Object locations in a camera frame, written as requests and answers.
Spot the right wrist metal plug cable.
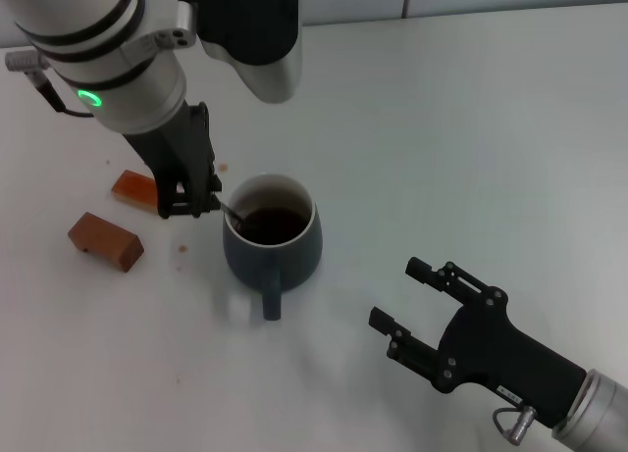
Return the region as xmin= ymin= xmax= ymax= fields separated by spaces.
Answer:
xmin=492 ymin=405 xmax=540 ymax=444

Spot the pink handled metal spoon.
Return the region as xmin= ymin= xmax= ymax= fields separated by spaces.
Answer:
xmin=218 ymin=200 xmax=251 ymax=227

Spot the dark grey ceramic mug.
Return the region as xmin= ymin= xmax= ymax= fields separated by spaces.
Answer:
xmin=223 ymin=173 xmax=325 ymax=322

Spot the dark coffee liquid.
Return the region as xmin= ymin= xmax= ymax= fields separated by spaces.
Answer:
xmin=235 ymin=206 xmax=308 ymax=247

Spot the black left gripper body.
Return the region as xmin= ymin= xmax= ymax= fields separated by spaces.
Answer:
xmin=120 ymin=101 xmax=217 ymax=188

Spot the brown notched wooden block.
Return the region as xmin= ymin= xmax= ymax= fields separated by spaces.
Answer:
xmin=67 ymin=211 xmax=145 ymax=275

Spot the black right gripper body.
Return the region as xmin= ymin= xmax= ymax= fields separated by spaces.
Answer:
xmin=431 ymin=288 xmax=589 ymax=427

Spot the stained flat wooden block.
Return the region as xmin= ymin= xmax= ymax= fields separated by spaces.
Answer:
xmin=111 ymin=170 xmax=161 ymax=213

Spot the left wrist plug black cable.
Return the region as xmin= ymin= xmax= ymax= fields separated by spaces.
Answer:
xmin=4 ymin=49 xmax=95 ymax=118

